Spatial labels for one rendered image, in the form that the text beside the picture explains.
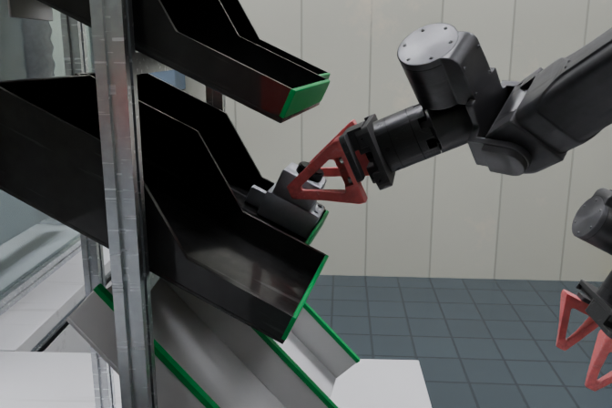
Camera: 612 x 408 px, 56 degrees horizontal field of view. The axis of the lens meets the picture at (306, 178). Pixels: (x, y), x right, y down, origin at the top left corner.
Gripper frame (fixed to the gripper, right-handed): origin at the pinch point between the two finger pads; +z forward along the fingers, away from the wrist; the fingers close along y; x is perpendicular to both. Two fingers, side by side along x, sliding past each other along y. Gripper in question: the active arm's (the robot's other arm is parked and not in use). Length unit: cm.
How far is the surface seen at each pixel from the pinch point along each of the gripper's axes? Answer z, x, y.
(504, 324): 0, 143, -226
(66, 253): 85, 4, -64
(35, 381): 61, 16, -14
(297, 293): 0.2, 6.5, 16.3
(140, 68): 1.4, -14.8, 21.9
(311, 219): 0.7, 4.0, 2.1
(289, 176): 1.0, -1.2, 2.1
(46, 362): 62, 16, -19
